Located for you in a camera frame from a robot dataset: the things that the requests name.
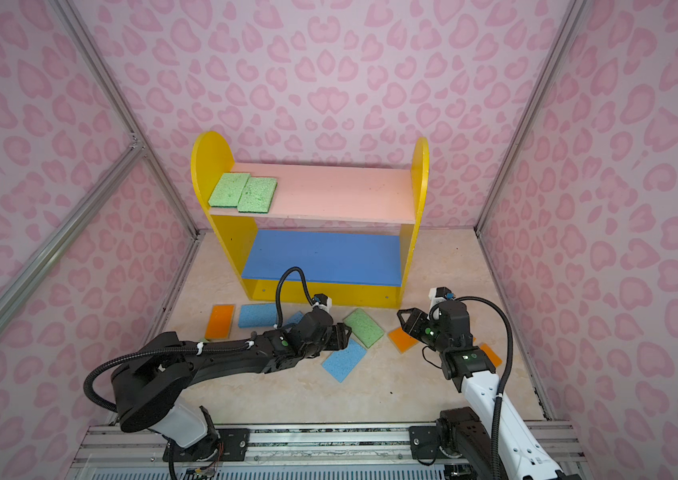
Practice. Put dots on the green sponge bottom front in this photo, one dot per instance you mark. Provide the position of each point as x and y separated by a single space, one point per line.
257 195

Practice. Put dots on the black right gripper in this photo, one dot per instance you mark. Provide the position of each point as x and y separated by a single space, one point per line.
415 321

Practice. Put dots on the left aluminium frame bars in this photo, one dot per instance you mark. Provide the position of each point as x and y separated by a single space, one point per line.
51 251

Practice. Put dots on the blue sponge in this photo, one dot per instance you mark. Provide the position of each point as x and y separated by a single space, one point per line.
341 363
295 318
258 315

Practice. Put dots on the green sponge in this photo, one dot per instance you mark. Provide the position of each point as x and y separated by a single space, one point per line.
228 191
257 195
364 327

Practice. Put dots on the blue sponge front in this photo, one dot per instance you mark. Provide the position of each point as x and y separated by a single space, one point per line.
341 363

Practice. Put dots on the orange sponge centre right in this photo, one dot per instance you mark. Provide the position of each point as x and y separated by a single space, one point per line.
401 340

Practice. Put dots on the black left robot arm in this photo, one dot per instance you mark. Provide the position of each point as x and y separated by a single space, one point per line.
147 384

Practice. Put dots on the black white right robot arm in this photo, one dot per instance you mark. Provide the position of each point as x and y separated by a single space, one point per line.
489 433

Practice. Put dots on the orange sponge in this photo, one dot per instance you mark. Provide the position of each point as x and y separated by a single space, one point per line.
220 322
401 340
491 354

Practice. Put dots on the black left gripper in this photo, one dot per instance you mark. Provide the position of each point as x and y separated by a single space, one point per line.
342 336

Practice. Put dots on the right aluminium frame bar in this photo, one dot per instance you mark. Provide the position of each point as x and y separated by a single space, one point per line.
573 19

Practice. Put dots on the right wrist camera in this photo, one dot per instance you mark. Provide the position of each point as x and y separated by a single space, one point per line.
439 294

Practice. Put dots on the orange sponge far right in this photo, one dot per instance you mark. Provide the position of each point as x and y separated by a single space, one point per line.
491 354

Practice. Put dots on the blue sponge far left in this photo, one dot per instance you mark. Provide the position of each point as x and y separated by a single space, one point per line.
258 315

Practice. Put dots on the orange sponge left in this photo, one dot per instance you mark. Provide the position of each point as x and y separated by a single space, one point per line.
220 322

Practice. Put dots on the blue sponge middle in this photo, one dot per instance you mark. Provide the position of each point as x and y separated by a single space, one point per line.
295 318

